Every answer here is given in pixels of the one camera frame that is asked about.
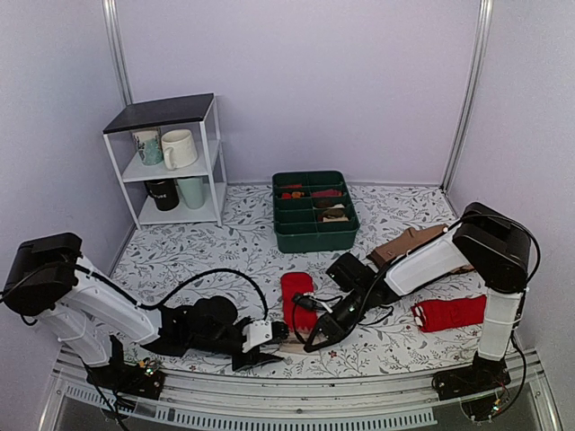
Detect floral teal mug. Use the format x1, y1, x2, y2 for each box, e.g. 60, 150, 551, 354
131, 128, 164, 166

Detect folded red sock pair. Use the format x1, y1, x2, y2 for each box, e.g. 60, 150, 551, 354
411, 295, 487, 333

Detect tan ribbed sock pair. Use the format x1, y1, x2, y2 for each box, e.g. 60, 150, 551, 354
367, 224, 447, 269

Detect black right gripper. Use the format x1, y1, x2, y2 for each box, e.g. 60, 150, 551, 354
307, 287, 371, 354

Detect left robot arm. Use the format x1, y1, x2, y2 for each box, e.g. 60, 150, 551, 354
1, 233, 289, 390

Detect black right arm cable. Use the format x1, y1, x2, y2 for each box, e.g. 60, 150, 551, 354
291, 213, 543, 405

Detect red and cream sock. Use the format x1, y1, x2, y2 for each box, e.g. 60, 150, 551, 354
279, 272, 317, 355

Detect mint green mug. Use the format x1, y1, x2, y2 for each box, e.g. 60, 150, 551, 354
176, 177, 205, 210

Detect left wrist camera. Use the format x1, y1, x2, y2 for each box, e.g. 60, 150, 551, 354
242, 320, 272, 353

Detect white ceramic mug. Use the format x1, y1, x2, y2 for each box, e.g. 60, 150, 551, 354
161, 129, 198, 171

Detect aluminium front rail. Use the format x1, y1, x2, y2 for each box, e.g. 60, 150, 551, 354
39, 336, 570, 430

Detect white shelf unit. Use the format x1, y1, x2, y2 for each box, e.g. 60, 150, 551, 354
102, 93, 227, 229

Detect rolled socks in bin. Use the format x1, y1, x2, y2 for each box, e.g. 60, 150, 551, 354
279, 184, 349, 223

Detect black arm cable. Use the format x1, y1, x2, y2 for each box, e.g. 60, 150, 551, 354
71, 259, 270, 324
291, 213, 543, 405

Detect green divided storage bin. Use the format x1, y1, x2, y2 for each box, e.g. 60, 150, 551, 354
272, 171, 359, 253

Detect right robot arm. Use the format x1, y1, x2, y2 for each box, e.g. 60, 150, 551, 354
304, 202, 536, 391

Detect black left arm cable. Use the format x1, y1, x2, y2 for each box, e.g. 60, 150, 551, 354
71, 259, 270, 324

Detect black mug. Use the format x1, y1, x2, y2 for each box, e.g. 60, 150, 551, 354
145, 179, 180, 211

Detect black argyle sock pair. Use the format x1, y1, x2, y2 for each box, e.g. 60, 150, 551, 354
450, 265, 474, 275

